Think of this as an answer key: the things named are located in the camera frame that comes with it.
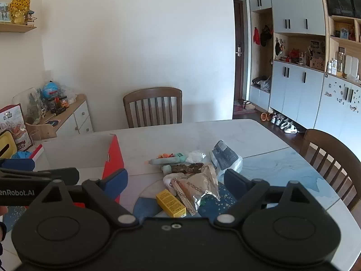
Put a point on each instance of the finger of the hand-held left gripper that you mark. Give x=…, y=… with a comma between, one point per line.
x=17, y=164
x=36, y=175

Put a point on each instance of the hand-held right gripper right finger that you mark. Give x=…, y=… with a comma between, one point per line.
x=235, y=183

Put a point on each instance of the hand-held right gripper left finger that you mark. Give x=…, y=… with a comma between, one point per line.
x=114, y=180

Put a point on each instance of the red and white cardboard box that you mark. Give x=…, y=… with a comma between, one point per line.
x=112, y=158

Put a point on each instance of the grey-blue plastic packet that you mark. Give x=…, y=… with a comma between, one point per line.
x=225, y=156

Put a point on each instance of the silver foil snack bag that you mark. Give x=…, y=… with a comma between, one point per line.
x=197, y=187

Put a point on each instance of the clear plastic wrapper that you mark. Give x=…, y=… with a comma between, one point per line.
x=196, y=156

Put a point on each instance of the small teal bottle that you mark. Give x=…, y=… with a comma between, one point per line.
x=166, y=169

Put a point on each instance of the white plastic object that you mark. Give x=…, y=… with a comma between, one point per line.
x=168, y=180

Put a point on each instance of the pale green tube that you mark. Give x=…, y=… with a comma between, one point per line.
x=166, y=161

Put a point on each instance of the small yellow carton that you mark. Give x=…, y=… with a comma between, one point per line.
x=170, y=203

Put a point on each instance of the blue cloth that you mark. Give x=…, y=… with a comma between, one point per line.
x=22, y=155

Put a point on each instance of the yellow tissue box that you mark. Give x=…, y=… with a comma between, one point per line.
x=7, y=145

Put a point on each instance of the red and white food bag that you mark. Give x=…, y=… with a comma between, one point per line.
x=18, y=129

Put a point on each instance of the wooden desktop rack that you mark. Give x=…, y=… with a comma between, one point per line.
x=42, y=131

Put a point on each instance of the blue whale-shaped coaster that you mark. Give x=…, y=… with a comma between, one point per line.
x=52, y=122

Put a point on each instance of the orange small toy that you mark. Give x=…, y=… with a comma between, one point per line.
x=165, y=155

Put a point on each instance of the clear plastic cover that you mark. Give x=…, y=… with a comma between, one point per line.
x=31, y=101

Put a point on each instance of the dark glass jar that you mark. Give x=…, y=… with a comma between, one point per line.
x=51, y=105

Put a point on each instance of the white sideboard with wooden top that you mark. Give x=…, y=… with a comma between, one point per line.
x=81, y=118

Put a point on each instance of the patterned door mat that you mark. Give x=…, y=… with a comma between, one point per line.
x=242, y=111

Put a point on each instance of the orange slippers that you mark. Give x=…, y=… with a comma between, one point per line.
x=265, y=117

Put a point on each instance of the grey shoes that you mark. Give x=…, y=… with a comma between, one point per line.
x=277, y=120

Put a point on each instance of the white sneakers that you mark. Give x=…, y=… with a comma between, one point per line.
x=290, y=129

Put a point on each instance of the jar with orange label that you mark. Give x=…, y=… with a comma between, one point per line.
x=64, y=101

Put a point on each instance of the beige slippers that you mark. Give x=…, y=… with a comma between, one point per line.
x=248, y=105

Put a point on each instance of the blue globe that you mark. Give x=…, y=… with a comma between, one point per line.
x=50, y=89

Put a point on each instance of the wooden slat-back chair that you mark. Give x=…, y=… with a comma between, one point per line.
x=152, y=93
x=332, y=152

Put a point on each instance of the red ornament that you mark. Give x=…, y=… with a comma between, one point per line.
x=294, y=55

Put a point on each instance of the red hanging bag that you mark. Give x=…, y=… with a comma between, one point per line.
x=256, y=36

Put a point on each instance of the dark wooden door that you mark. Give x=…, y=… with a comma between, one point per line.
x=238, y=34

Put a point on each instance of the black hanging bag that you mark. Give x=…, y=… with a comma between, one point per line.
x=265, y=36

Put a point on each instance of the golden ornament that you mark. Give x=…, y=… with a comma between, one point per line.
x=19, y=8

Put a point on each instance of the white and wood wall cabinet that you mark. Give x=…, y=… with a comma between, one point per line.
x=296, y=90

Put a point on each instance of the wooden wall shelf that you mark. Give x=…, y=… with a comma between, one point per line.
x=19, y=28

